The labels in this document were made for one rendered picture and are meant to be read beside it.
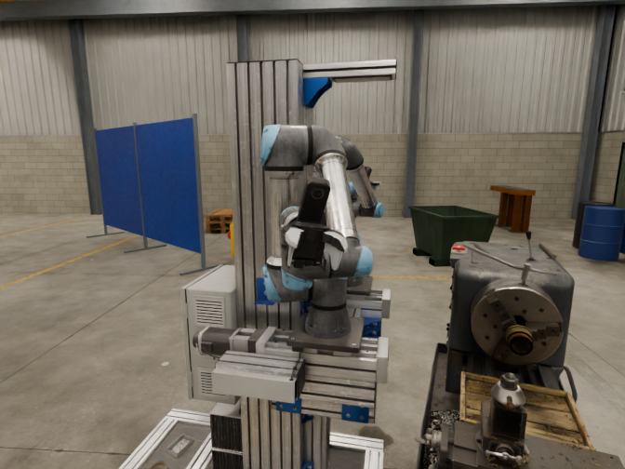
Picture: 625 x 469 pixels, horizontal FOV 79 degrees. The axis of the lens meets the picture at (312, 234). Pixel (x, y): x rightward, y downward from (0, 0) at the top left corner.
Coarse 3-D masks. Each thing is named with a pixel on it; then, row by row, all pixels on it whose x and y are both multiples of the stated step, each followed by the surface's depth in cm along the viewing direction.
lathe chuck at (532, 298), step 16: (496, 288) 146; (512, 288) 143; (528, 288) 141; (480, 304) 148; (512, 304) 144; (528, 304) 142; (544, 304) 140; (480, 320) 149; (496, 320) 147; (528, 320) 143; (544, 320) 141; (560, 320) 139; (480, 336) 150; (496, 336) 148; (560, 336) 140; (544, 352) 142
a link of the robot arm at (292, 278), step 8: (328, 256) 89; (328, 264) 89; (288, 272) 88; (296, 272) 88; (304, 272) 88; (312, 272) 88; (320, 272) 89; (328, 272) 89; (288, 280) 89; (296, 280) 88; (304, 280) 88; (312, 280) 91; (288, 288) 90; (296, 288) 89; (304, 288) 90
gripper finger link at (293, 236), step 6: (294, 228) 67; (288, 234) 62; (294, 234) 61; (300, 234) 62; (288, 240) 61; (294, 240) 59; (294, 246) 59; (288, 252) 62; (288, 258) 63; (288, 264) 63
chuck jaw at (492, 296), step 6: (486, 294) 149; (492, 294) 146; (492, 300) 144; (498, 300) 142; (492, 306) 143; (498, 306) 142; (504, 306) 141; (498, 312) 142; (504, 312) 140; (510, 312) 143; (504, 318) 140; (510, 318) 139; (504, 324) 138; (510, 324) 138; (516, 324) 138
